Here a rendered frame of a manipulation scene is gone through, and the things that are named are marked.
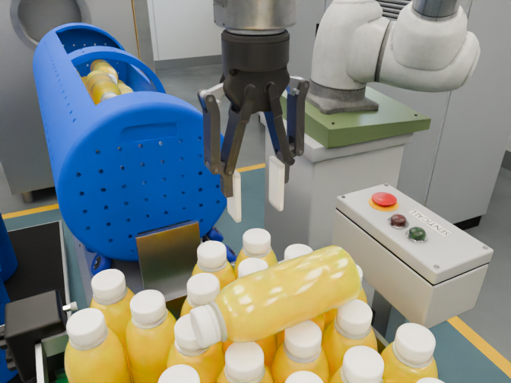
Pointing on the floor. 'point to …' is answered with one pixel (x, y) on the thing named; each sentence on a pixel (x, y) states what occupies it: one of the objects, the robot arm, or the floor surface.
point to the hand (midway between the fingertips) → (255, 191)
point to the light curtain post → (143, 33)
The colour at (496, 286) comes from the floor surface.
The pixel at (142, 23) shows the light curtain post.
